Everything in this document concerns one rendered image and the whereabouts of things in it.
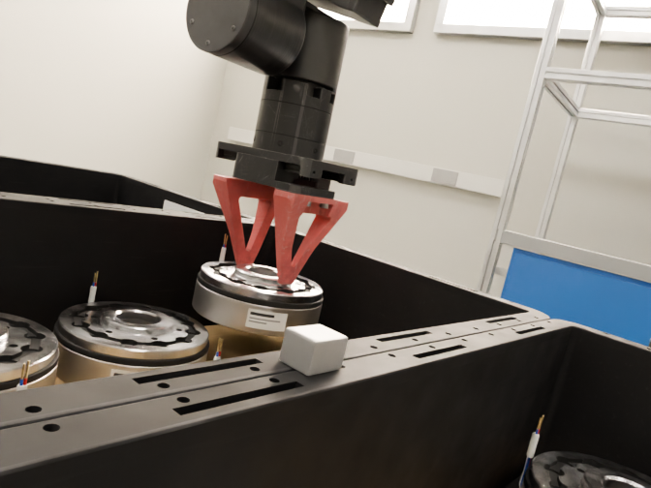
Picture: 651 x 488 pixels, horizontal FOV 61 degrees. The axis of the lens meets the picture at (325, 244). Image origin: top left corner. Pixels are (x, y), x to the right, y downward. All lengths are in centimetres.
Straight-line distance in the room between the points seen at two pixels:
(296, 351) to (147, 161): 382
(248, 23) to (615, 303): 186
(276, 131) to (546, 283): 179
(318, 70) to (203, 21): 9
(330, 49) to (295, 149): 8
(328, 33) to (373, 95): 310
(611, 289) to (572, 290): 12
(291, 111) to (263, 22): 7
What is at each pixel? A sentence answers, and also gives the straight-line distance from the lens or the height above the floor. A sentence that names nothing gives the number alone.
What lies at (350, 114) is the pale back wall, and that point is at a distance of 358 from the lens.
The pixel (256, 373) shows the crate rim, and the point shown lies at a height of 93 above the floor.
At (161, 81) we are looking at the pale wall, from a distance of 399.
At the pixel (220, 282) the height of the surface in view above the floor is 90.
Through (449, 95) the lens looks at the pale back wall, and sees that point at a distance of 330.
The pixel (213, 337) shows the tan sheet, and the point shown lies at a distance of 51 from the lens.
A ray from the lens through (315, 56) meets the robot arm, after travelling 43.
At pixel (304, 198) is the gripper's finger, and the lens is 40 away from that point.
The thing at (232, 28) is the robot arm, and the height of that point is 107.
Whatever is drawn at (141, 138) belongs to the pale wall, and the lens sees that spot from 393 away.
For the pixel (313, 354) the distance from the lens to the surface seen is 18.
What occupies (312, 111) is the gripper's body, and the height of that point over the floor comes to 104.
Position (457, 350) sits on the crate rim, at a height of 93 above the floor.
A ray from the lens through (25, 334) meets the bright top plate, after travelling 38.
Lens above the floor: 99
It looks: 7 degrees down
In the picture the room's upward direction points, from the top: 13 degrees clockwise
